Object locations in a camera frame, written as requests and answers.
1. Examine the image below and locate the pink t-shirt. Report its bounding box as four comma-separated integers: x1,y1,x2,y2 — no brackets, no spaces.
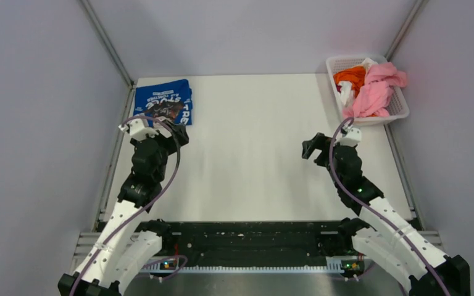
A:
342,62,408,118

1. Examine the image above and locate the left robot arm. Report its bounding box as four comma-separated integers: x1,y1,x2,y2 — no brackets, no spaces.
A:
57,116,189,295

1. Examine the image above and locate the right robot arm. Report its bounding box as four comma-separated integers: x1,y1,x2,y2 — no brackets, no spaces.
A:
302,133,471,295

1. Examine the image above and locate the folded blue graphic t-shirt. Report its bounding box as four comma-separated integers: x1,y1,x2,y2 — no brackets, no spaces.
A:
133,79,193,126

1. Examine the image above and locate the white t-shirt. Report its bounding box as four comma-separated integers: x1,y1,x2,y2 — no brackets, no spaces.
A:
337,81,356,107

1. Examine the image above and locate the orange t-shirt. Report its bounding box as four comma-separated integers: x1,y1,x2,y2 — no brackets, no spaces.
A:
333,65,366,97

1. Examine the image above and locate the white plastic basket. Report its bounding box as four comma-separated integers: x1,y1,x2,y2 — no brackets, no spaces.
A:
326,54,409,126

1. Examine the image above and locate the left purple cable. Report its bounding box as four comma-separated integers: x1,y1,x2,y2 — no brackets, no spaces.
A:
68,115,182,296

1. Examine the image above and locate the purple cable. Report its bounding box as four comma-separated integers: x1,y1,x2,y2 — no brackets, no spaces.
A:
328,117,452,296
68,115,182,296

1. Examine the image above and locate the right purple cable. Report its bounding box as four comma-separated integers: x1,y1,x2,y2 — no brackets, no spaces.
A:
328,117,452,296

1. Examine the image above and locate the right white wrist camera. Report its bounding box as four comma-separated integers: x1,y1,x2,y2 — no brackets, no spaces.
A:
335,126,362,147

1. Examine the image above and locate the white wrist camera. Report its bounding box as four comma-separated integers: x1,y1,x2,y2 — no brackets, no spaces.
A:
335,126,362,147
118,118,171,141

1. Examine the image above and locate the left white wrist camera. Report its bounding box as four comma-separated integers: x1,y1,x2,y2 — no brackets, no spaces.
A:
118,118,171,141

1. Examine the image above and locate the aluminium frame rail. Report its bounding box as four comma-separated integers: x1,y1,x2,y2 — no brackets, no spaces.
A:
77,0,134,89

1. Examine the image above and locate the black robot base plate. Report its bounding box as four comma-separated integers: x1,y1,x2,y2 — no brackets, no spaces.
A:
136,220,375,281

